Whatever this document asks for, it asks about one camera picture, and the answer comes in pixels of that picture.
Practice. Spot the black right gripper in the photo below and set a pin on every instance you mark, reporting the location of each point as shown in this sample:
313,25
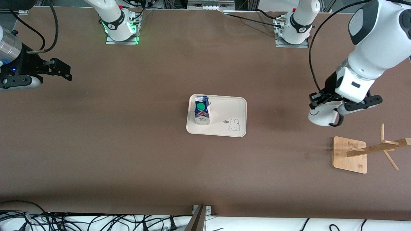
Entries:
24,65

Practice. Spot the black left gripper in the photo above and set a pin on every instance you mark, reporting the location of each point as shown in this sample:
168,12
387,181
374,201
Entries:
329,84

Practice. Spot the white smiley face mug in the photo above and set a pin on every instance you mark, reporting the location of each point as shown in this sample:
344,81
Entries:
321,115

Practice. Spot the blue milk carton green cap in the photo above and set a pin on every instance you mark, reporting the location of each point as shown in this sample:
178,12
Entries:
202,110

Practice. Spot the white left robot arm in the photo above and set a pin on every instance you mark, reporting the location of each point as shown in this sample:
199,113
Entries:
369,54

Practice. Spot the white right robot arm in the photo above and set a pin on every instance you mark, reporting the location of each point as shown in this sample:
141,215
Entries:
115,19

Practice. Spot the white tray with rabbit print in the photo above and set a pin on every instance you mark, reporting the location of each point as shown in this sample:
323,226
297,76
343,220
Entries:
224,118

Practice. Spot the wooden mug stand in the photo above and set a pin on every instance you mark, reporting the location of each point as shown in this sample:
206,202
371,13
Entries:
348,155

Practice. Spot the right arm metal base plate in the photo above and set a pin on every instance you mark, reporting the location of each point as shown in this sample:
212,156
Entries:
110,41

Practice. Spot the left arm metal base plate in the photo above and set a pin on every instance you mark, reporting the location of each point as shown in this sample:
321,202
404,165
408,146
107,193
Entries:
303,45

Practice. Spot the metal table bracket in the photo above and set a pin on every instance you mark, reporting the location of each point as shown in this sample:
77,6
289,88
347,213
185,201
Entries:
208,210

